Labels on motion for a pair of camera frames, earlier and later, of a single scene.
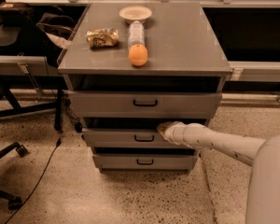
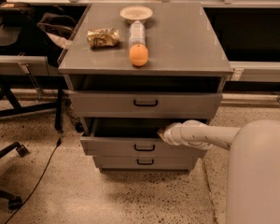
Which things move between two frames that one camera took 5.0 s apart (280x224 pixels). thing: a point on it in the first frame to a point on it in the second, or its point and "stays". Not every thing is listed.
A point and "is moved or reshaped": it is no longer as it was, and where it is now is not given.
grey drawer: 129,138 is moved or reshaped
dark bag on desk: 61,25 stays
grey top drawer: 142,104 stays
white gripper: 173,132 stays
